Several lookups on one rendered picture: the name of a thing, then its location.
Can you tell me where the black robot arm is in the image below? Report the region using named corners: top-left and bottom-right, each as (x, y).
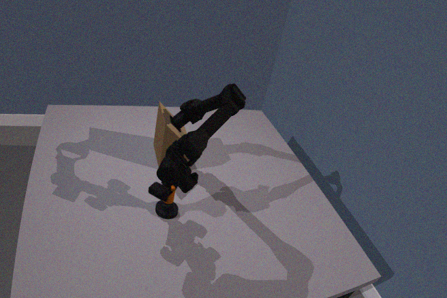
top-left (157, 84), bottom-right (246, 193)

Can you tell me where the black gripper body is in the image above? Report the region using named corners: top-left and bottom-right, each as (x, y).
top-left (149, 166), bottom-right (191, 200)

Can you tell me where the orange cylinder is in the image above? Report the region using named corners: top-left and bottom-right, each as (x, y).
top-left (163, 185), bottom-right (176, 204)

